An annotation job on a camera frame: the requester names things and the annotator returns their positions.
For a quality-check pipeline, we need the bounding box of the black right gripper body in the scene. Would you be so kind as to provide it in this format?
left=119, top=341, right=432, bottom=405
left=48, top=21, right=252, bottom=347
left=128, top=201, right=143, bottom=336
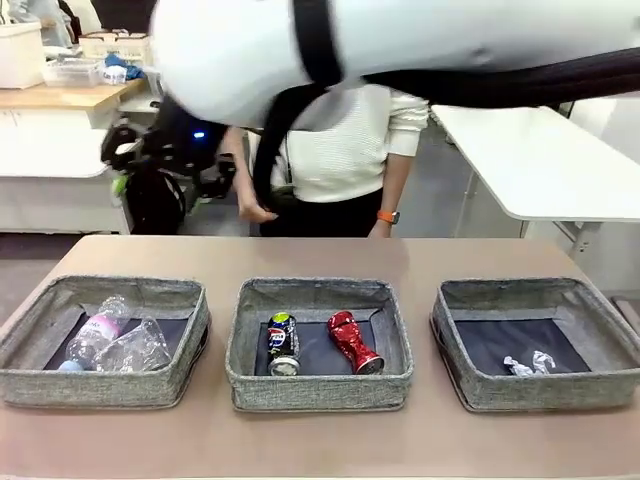
left=142, top=97, right=229, bottom=176

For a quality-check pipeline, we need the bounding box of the clear plastic basket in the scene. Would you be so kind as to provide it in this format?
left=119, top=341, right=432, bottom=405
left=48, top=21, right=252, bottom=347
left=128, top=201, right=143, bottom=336
left=42, top=57, right=104, bottom=89

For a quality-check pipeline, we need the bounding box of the crushed red cola can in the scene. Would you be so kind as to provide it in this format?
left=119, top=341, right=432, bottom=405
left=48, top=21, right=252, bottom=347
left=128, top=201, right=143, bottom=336
left=327, top=310, right=386, bottom=376

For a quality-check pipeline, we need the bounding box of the large white table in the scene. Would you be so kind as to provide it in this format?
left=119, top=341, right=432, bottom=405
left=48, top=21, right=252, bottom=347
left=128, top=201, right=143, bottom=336
left=429, top=103, right=640, bottom=251

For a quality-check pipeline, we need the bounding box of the grey fabric basket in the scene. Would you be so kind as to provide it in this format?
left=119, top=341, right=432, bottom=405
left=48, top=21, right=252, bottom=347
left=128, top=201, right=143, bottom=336
left=224, top=276, right=416, bottom=414
left=0, top=273, right=211, bottom=409
left=429, top=276, right=640, bottom=414

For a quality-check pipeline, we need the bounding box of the person's right forearm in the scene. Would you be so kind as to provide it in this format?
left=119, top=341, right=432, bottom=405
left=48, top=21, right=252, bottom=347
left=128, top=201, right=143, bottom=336
left=219, top=124, right=257, bottom=201

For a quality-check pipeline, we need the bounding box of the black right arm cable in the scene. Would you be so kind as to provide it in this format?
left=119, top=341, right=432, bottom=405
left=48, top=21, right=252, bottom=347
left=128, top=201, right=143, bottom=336
left=252, top=0, right=640, bottom=211

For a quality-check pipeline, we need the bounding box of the person's left forearm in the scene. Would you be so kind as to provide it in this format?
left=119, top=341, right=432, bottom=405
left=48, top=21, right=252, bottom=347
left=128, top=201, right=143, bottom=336
left=380, top=149, right=414, bottom=214

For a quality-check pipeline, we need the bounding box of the plastic bottle pink label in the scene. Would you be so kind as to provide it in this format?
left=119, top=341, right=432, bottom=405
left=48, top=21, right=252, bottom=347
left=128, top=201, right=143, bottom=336
left=57, top=294, right=132, bottom=372

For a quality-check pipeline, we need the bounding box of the person's right hand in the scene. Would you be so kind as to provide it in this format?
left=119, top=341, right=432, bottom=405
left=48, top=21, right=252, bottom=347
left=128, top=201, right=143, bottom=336
left=237, top=187, right=280, bottom=224

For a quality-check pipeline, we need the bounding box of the white crate wooden rim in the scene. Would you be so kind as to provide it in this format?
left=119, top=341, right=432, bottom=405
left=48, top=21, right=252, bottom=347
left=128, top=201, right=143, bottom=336
left=78, top=30, right=153, bottom=64

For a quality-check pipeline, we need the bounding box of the clear plastic cup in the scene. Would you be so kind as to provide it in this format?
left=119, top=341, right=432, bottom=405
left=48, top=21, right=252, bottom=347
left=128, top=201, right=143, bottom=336
left=94, top=317, right=172, bottom=372

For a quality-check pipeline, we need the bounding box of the person in white sweater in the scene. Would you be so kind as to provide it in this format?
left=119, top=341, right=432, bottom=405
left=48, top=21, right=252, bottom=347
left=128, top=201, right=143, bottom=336
left=219, top=82, right=431, bottom=239

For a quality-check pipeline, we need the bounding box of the black backpack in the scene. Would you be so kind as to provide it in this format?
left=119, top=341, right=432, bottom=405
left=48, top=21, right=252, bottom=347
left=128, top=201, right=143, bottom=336
left=124, top=167, right=187, bottom=235

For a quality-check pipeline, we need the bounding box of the wooden top table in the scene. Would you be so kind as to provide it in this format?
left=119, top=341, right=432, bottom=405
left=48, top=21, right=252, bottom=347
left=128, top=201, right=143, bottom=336
left=0, top=77, right=146, bottom=129

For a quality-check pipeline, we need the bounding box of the crushed black Pepsi can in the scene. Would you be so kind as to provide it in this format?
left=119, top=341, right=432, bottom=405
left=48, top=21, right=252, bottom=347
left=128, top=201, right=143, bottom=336
left=266, top=312, right=302, bottom=377

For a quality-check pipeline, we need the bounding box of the blue cloth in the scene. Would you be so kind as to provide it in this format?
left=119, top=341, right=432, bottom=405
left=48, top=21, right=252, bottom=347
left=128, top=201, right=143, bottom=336
left=103, top=52, right=146, bottom=81

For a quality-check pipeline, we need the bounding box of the white paper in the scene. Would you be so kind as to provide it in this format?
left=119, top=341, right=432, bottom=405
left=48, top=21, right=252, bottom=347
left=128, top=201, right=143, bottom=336
left=503, top=349, right=557, bottom=377

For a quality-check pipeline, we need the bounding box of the white storage box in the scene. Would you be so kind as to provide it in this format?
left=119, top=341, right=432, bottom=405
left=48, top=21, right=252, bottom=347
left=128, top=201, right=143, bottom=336
left=0, top=20, right=46, bottom=90

